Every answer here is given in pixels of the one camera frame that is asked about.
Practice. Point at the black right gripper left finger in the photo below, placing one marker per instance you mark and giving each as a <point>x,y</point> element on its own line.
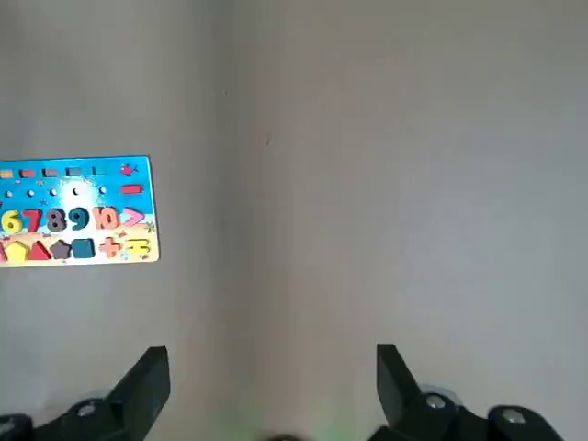
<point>133,395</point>

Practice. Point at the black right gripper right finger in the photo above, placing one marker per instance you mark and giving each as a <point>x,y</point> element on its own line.
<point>397,390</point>

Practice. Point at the orange number ten piece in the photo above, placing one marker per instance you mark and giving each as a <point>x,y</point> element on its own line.
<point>105,218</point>

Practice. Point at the red rectangle block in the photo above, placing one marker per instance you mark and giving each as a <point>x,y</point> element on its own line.
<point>131,189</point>

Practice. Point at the blue wooden toy board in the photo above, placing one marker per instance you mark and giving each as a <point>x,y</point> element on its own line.
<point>110,172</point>

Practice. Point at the yellow sign piece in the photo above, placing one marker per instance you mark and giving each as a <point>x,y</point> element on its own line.
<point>138,248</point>

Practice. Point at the orange plus piece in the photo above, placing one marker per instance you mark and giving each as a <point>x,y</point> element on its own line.
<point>110,247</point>

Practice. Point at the teal square piece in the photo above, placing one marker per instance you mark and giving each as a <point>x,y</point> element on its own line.
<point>83,248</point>

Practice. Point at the purple star piece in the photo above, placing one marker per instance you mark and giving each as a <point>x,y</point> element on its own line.
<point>61,249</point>

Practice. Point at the red triangle piece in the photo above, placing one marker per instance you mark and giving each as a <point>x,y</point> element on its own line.
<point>39,252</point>

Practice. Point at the pink greater than piece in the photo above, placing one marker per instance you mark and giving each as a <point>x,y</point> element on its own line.
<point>133,217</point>

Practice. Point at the yellow pentagon piece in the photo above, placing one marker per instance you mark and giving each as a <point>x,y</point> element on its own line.
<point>16,252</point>

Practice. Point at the teal number nine piece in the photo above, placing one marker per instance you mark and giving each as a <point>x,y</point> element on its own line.
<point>79,218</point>

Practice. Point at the purple number eight piece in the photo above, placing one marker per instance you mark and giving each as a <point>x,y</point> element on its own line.
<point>56,219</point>

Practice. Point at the red number seven piece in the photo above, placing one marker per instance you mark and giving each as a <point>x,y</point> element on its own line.
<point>31,219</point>

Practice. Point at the yellow number six piece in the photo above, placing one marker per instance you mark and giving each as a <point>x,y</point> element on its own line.
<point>10,222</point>

